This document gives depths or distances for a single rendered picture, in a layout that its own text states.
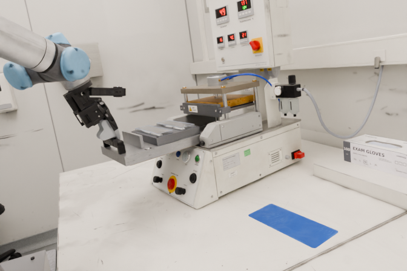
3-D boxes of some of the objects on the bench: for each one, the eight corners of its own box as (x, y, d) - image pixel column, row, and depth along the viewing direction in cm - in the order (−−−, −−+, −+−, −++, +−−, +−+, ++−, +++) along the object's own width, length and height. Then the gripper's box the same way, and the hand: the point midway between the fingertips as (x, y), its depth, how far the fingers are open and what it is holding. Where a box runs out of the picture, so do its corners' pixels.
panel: (151, 184, 123) (162, 138, 124) (193, 207, 98) (206, 150, 100) (147, 184, 122) (158, 137, 123) (188, 207, 97) (201, 149, 99)
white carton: (366, 152, 115) (366, 133, 113) (434, 168, 94) (434, 145, 92) (343, 160, 110) (342, 140, 108) (409, 179, 89) (408, 155, 88)
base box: (246, 149, 154) (242, 115, 151) (310, 163, 124) (307, 121, 121) (149, 184, 124) (142, 143, 121) (203, 214, 94) (195, 161, 91)
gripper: (60, 94, 91) (97, 151, 99) (66, 94, 84) (106, 156, 91) (85, 80, 95) (120, 136, 103) (94, 79, 88) (130, 140, 95)
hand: (119, 137), depth 98 cm, fingers closed, pressing on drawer
